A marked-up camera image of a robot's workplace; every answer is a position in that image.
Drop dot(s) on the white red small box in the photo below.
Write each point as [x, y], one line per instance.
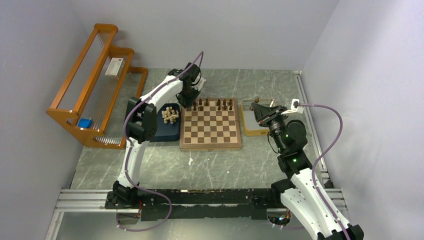
[115, 67]

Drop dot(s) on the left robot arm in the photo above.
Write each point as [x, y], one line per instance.
[140, 127]

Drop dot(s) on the wooden chess board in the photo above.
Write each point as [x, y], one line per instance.
[210, 129]

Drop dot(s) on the blue plastic tray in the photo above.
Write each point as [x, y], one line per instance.
[167, 132]

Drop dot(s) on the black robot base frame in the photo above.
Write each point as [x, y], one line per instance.
[252, 203]

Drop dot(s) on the white plastic clip device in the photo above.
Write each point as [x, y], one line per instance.
[199, 85]

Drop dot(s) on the blue small box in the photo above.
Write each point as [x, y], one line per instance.
[85, 123]

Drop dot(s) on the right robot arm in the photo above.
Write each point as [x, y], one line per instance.
[301, 192]

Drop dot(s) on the yellow metal tin tray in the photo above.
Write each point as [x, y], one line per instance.
[249, 124]

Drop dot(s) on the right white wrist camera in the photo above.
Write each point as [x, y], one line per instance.
[295, 107]

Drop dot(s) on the light wooden chess pieces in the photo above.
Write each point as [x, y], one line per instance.
[170, 115]

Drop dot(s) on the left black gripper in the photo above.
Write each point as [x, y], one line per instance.
[188, 103]

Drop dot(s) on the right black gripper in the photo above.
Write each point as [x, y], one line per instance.
[264, 114]

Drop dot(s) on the orange wooden rack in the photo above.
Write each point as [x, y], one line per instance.
[87, 93]

